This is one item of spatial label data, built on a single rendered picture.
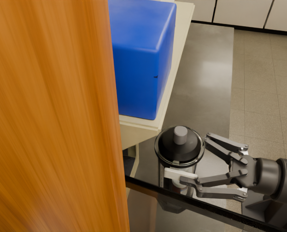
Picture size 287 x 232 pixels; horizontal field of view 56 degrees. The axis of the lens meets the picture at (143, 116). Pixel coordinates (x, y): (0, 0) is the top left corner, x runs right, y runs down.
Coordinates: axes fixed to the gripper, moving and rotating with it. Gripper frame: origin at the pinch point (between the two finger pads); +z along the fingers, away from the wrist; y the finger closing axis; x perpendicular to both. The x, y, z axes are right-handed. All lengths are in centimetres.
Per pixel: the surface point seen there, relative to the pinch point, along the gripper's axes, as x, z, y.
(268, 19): 102, -60, -295
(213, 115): 28, -8, -44
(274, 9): 90, -63, -295
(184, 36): -28.9, 2.4, -1.7
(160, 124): -28.6, 1.7, 16.7
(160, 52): -37.3, 2.2, 16.0
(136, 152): 18.2, 14.2, -10.9
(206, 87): 28, -3, -60
